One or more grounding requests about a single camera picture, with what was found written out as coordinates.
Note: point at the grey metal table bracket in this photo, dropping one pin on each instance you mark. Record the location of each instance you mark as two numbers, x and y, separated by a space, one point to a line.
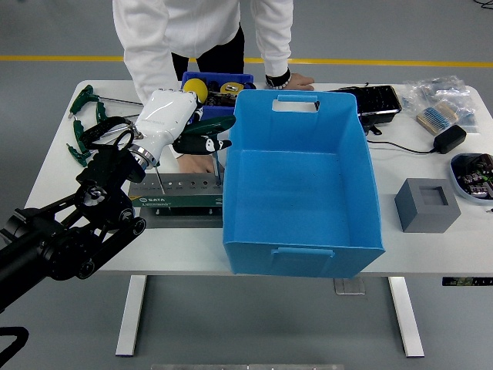
348 286

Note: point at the black plastic tray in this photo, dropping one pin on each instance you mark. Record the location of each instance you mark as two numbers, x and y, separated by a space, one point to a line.
377 102

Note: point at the black table control panel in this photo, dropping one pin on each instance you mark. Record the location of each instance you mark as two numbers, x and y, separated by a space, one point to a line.
466 281

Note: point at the blue-rimmed oval tray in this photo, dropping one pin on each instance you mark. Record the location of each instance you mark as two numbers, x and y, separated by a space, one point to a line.
456 177

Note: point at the yellow tape measure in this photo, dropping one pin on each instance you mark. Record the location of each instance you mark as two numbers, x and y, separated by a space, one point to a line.
231 88

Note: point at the person's left forearm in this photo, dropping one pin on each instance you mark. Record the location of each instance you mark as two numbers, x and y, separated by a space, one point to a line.
277 54

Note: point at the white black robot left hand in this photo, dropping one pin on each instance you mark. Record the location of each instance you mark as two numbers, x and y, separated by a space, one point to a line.
165 115

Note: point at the clear plastic parts bag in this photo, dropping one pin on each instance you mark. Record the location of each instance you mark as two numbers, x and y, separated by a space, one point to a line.
469 117
435 86

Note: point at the blue resistor strip bundle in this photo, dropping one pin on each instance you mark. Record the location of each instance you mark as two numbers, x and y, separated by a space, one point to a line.
437 115

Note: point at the large blue folding box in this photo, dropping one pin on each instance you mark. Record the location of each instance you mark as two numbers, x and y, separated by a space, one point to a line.
292 192

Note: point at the black power adapter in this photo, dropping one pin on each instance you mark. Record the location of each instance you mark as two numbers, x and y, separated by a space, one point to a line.
450 139

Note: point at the person's right hand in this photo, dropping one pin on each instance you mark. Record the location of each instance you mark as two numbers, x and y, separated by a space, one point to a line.
194 163

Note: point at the dark electronic parts heap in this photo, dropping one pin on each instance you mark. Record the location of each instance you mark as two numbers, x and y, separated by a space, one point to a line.
477 173

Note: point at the person's left hand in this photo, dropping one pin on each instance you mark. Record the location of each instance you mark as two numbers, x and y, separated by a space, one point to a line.
300 82

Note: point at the small blue plastic bin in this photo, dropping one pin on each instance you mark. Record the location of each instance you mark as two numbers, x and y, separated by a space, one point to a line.
219 112

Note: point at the grey hollow cube block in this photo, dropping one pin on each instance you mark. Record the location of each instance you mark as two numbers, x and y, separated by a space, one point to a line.
427 216

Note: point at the yellow lemon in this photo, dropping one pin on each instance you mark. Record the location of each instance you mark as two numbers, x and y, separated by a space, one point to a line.
197 86

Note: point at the white table leg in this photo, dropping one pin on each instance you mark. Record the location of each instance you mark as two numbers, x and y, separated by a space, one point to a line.
131 316
406 316

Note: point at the black wristwatch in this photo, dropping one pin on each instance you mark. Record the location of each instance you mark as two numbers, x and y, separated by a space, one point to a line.
271 81

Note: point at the green metal wrench holder stand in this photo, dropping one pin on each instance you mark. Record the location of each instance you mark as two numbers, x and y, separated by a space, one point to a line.
181 200

